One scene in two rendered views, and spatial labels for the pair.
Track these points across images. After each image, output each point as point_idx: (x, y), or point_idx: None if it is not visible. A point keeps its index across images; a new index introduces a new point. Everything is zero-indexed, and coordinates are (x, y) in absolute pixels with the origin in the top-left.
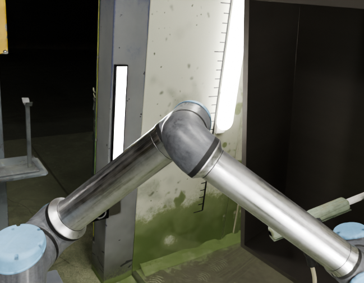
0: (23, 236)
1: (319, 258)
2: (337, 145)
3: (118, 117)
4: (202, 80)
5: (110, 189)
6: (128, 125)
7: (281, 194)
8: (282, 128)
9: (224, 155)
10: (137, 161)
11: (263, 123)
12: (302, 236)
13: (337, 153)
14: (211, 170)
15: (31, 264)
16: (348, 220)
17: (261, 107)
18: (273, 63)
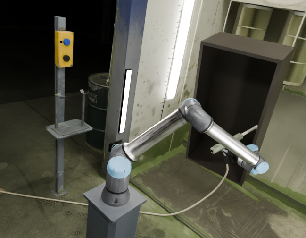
0: (121, 161)
1: (246, 159)
2: (232, 107)
3: (125, 97)
4: (161, 73)
5: (157, 138)
6: (128, 100)
7: (233, 137)
8: (206, 99)
9: (214, 123)
10: (171, 125)
11: (200, 98)
12: (241, 151)
13: (232, 111)
14: (210, 130)
15: (128, 173)
16: None
17: (200, 91)
18: (206, 70)
